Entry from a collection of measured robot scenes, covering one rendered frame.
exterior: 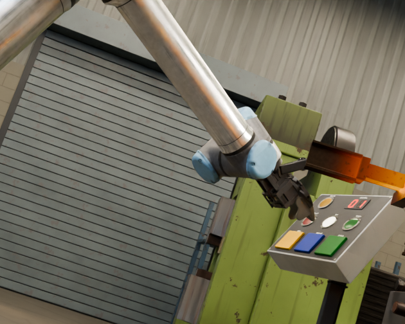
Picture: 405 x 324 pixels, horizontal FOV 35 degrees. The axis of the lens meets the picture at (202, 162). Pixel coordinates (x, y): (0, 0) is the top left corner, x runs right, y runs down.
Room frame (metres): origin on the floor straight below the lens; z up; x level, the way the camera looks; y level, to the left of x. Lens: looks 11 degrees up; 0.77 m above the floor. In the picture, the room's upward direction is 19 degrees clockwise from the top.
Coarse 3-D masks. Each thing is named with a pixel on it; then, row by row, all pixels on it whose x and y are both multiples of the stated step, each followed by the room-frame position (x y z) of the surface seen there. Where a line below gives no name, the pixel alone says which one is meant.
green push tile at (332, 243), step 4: (328, 236) 1.84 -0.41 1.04; (332, 236) 1.83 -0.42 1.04; (336, 236) 1.81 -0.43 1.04; (328, 240) 1.82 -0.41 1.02; (332, 240) 1.81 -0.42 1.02; (336, 240) 1.79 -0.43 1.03; (340, 240) 1.78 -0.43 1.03; (344, 240) 1.78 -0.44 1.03; (324, 244) 1.82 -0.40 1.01; (328, 244) 1.81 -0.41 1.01; (332, 244) 1.79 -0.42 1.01; (336, 244) 1.78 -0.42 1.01; (340, 244) 1.77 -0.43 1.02; (320, 248) 1.82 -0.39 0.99; (324, 248) 1.81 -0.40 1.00; (328, 248) 1.79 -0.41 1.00; (332, 248) 1.78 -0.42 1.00; (336, 248) 1.77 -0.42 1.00; (316, 252) 1.82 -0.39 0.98; (320, 252) 1.80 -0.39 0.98; (324, 252) 1.79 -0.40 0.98; (328, 252) 1.78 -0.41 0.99; (332, 252) 1.76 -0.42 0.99
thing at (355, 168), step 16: (320, 144) 0.98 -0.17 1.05; (320, 160) 0.99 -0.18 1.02; (336, 160) 0.99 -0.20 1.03; (352, 160) 0.99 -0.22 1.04; (368, 160) 0.97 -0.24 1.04; (336, 176) 0.99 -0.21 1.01; (352, 176) 0.98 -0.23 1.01; (368, 176) 0.97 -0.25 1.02; (384, 176) 0.97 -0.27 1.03; (400, 176) 0.97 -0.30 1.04
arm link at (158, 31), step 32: (128, 0) 1.22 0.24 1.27; (160, 0) 1.26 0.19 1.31; (160, 32) 1.27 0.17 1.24; (160, 64) 1.33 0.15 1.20; (192, 64) 1.32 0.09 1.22; (192, 96) 1.36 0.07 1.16; (224, 96) 1.38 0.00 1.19; (224, 128) 1.40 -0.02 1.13; (224, 160) 1.51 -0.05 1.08; (256, 160) 1.44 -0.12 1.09
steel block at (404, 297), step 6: (390, 294) 1.51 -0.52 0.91; (396, 294) 1.48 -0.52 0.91; (402, 294) 1.44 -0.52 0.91; (390, 300) 1.50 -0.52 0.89; (396, 300) 1.47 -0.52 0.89; (402, 300) 1.43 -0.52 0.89; (390, 306) 1.49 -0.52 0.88; (384, 312) 1.52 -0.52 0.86; (390, 312) 1.48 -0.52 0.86; (384, 318) 1.51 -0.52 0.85; (390, 318) 1.47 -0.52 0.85; (396, 318) 1.44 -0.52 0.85; (402, 318) 1.40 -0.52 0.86
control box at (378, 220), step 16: (320, 208) 2.02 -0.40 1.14; (336, 208) 1.95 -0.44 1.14; (352, 208) 1.88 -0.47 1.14; (368, 208) 1.83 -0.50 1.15; (384, 208) 1.78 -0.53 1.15; (400, 208) 1.80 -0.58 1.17; (304, 224) 2.00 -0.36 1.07; (320, 224) 1.94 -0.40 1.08; (336, 224) 1.88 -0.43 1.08; (368, 224) 1.77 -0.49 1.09; (384, 224) 1.79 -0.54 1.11; (400, 224) 1.81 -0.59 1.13; (352, 240) 1.76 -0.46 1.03; (368, 240) 1.77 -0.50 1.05; (384, 240) 1.79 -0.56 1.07; (272, 256) 2.04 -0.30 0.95; (288, 256) 1.94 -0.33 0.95; (304, 256) 1.86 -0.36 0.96; (320, 256) 1.80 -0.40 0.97; (336, 256) 1.75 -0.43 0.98; (352, 256) 1.75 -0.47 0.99; (368, 256) 1.78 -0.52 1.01; (304, 272) 1.93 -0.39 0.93; (320, 272) 1.85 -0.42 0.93; (336, 272) 1.77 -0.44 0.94; (352, 272) 1.76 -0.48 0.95
